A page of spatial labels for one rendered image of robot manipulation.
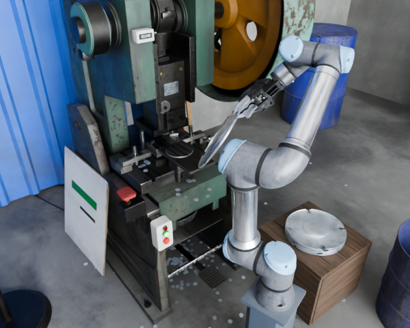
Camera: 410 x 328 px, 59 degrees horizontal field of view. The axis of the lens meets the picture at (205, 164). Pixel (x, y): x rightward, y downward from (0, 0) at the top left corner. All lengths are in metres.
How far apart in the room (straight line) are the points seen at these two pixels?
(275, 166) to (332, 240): 0.90
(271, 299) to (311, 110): 0.70
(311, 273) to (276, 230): 0.28
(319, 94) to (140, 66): 0.66
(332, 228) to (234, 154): 0.98
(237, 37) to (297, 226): 0.95
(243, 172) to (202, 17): 0.72
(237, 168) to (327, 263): 0.87
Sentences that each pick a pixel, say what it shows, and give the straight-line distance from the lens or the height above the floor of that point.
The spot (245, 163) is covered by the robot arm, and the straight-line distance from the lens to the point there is 1.05.
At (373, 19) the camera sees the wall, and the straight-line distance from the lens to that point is 4.71.
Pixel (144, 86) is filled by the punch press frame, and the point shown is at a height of 1.12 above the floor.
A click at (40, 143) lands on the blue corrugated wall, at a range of 2.77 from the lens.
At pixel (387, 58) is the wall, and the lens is 4.67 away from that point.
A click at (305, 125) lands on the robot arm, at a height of 1.16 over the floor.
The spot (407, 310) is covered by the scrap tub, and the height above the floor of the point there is 0.21.
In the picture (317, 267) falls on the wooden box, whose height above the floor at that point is 0.35.
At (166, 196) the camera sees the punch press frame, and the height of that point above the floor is 0.64.
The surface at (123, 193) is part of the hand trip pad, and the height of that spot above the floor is 0.76.
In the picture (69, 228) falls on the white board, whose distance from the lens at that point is 2.45.
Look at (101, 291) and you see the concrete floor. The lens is 2.14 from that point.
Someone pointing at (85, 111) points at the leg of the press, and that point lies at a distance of 1.89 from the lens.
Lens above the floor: 1.62
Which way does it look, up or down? 32 degrees down
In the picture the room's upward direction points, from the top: straight up
